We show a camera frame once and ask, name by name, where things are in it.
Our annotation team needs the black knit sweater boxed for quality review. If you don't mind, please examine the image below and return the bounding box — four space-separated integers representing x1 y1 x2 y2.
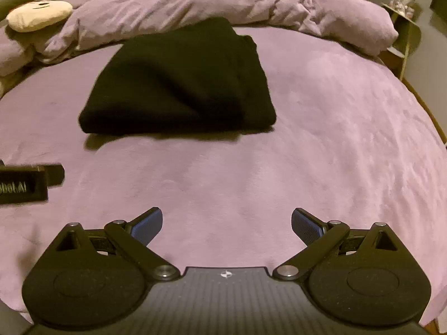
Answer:
79 17 277 136

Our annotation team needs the purple bed sheet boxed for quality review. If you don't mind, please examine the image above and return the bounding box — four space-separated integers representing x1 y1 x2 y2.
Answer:
1 27 446 324

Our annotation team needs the purple crumpled duvet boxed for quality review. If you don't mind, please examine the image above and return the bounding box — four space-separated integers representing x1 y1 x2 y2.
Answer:
31 0 398 64

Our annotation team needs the cream plush pillow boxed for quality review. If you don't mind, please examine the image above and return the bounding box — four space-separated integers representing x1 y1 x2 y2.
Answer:
5 0 73 33

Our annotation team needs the small side table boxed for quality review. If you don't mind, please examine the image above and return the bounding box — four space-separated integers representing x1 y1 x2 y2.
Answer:
378 3 423 82

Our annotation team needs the purple pillow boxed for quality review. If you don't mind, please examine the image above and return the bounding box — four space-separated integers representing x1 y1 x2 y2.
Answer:
1 27 54 76

